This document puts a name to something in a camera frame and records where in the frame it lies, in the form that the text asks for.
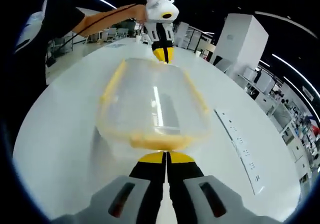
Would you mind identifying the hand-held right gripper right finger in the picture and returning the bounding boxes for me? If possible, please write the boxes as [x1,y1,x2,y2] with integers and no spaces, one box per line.
[165,151,277,224]

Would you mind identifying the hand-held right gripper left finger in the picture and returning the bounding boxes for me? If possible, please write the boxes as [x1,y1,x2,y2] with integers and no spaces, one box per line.
[49,151,167,224]

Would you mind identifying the clear storage box yellow latches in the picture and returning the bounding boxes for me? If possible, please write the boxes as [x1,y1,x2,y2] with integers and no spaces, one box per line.
[96,57,213,152]

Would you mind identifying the white recessed power strip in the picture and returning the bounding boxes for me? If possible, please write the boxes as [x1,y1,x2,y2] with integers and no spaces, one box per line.
[213,108,266,196]

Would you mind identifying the white square pillar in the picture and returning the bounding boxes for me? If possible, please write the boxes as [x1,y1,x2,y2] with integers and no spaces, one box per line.
[211,13,270,81]

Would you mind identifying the person's black sleeve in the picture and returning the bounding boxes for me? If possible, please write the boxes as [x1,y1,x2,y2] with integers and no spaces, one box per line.
[13,0,86,86]

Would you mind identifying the thin black cable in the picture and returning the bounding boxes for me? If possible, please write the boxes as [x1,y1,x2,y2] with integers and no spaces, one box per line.
[71,4,138,39]

